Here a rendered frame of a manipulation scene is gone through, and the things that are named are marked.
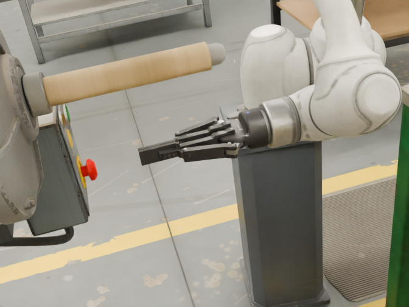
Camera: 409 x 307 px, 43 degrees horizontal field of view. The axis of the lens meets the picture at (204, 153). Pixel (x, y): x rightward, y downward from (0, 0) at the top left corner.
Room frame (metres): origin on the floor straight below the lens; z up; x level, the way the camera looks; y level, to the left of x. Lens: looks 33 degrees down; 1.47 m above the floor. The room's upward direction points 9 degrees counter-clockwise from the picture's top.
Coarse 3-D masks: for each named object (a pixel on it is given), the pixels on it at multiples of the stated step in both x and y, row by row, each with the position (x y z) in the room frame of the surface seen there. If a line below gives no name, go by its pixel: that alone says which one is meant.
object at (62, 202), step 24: (48, 120) 0.71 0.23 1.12; (48, 144) 0.70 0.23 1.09; (48, 168) 0.70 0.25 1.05; (72, 168) 0.71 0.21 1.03; (48, 192) 0.69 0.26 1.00; (72, 192) 0.70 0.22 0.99; (48, 216) 0.69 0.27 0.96; (72, 216) 0.70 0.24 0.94; (24, 240) 0.69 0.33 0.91; (48, 240) 0.71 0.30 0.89
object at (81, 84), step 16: (176, 48) 0.55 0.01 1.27; (192, 48) 0.54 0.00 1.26; (112, 64) 0.53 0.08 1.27; (128, 64) 0.53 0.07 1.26; (144, 64) 0.53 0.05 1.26; (160, 64) 0.53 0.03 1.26; (176, 64) 0.53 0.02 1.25; (192, 64) 0.53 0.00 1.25; (208, 64) 0.53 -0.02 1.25; (48, 80) 0.51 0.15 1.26; (64, 80) 0.51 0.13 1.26; (80, 80) 0.51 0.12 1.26; (96, 80) 0.51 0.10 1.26; (112, 80) 0.52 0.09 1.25; (128, 80) 0.52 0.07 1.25; (144, 80) 0.52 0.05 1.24; (160, 80) 0.53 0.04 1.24; (48, 96) 0.50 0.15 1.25; (64, 96) 0.51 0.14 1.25; (80, 96) 0.51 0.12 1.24
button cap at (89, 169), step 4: (88, 160) 0.78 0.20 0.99; (92, 160) 0.79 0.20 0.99; (88, 164) 0.77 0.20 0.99; (92, 164) 0.78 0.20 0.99; (80, 168) 0.78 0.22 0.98; (84, 168) 0.78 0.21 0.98; (88, 168) 0.77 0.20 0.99; (92, 168) 0.77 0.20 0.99; (96, 168) 0.80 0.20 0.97; (84, 172) 0.77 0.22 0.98; (88, 172) 0.77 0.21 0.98; (92, 172) 0.77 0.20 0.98; (96, 172) 0.77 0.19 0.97; (84, 176) 0.77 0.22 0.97; (92, 176) 0.77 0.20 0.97; (96, 176) 0.77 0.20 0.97; (92, 180) 0.77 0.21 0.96
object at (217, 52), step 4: (208, 44) 0.55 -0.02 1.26; (212, 44) 0.55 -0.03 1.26; (216, 44) 0.55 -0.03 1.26; (220, 44) 0.55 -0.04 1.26; (208, 48) 0.55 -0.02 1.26; (212, 48) 0.55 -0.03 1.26; (216, 48) 0.55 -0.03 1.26; (220, 48) 0.55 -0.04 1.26; (224, 48) 0.55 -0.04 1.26; (212, 52) 0.54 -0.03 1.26; (216, 52) 0.54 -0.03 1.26; (220, 52) 0.54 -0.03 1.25; (224, 52) 0.54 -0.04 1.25; (212, 56) 0.54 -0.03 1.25; (216, 56) 0.54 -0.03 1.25; (220, 56) 0.54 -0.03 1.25; (224, 56) 0.54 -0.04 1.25; (212, 60) 0.54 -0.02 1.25; (216, 60) 0.54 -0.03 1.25; (220, 60) 0.54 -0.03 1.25; (224, 60) 0.55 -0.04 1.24; (212, 64) 0.54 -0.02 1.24; (216, 64) 0.54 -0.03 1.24
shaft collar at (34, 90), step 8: (40, 72) 0.52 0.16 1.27; (24, 80) 0.51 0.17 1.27; (32, 80) 0.51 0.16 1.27; (40, 80) 0.51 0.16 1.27; (24, 88) 0.50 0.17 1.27; (32, 88) 0.50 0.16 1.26; (40, 88) 0.50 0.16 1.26; (32, 96) 0.50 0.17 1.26; (40, 96) 0.50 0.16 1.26; (32, 104) 0.49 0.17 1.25; (40, 104) 0.50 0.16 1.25; (48, 104) 0.50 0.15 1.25; (32, 112) 0.50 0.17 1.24; (40, 112) 0.50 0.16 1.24; (48, 112) 0.50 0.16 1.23
